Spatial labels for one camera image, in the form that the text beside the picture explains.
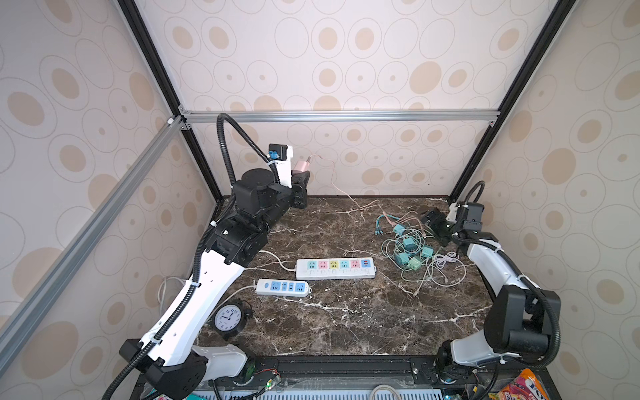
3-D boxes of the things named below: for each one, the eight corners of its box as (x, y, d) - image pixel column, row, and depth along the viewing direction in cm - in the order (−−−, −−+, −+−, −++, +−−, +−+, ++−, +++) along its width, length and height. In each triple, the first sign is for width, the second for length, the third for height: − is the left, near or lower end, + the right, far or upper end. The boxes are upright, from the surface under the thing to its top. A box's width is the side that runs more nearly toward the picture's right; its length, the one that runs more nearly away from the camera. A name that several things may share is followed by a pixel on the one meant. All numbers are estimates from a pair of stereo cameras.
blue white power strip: (256, 294, 91) (254, 291, 89) (259, 282, 94) (257, 278, 92) (310, 297, 90) (310, 294, 88) (311, 284, 94) (311, 281, 91)
